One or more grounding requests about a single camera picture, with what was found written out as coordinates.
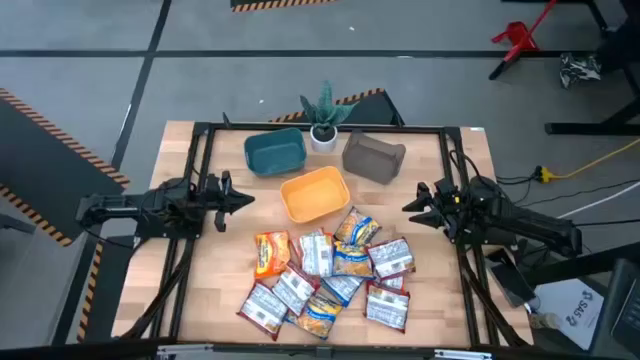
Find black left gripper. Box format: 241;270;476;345
198;169;256;234

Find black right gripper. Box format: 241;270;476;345
401;177;471;242

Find blue Maruchan noodle packet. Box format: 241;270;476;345
284;290;345;341
331;240;376;279
321;273;365;308
333;206;383;247

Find teal plastic bin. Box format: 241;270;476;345
243;126;308;177

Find grey-brown plastic bin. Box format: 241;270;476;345
341;129;407;186

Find yellow-orange plastic bin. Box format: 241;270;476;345
279;165;352;224

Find snake plant in white pot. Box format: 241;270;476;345
298;79;359;154

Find black smartphone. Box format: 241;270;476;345
485;246;537;308

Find black hazard-striped floor mat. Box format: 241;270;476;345
269;87;406;127
229;0;341;14

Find narrow black hazard-striped mat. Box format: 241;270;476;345
49;234;139;346

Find black stand foot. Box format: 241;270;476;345
488;49;526;82
0;212;37;235

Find clear plastic bottle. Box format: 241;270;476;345
528;310;564;331

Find black desk leg bar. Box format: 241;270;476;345
522;241;640;289

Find red metal stand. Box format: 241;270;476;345
490;0;559;64

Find large black hazard-striped mat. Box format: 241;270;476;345
0;87;131;248

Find person's shoe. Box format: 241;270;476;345
559;52;603;90

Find person's leg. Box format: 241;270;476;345
597;19;640;76

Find yellow extension cable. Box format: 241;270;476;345
536;138;640;184

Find black floor cable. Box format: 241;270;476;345
494;177;640;209

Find silver camera mount bar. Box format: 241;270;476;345
155;341;494;360

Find white floor cable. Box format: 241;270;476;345
556;180;640;220

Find black desk frame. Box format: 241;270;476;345
544;64;640;137

